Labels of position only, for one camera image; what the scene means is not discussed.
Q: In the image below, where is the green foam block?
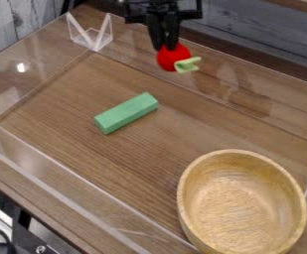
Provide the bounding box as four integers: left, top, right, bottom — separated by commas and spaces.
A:
94, 92, 158, 135

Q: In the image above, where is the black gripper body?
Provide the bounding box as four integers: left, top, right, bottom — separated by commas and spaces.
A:
122, 0, 203, 24

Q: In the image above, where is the black metal table leg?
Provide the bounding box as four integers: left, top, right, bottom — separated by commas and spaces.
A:
12, 207, 32, 230

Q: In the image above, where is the wooden bowl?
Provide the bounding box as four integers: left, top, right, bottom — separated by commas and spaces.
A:
177, 149, 307, 254

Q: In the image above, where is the red plush strawberry toy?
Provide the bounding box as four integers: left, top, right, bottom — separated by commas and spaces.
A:
155, 43, 202, 73

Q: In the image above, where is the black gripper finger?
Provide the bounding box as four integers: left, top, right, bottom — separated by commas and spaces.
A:
165, 12, 179, 51
146, 14, 163, 51

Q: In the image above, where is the clear acrylic enclosure wall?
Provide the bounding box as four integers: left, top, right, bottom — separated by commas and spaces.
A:
0, 6, 307, 254

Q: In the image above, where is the clear acrylic corner bracket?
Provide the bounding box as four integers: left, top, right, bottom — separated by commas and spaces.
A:
66, 13, 112, 52

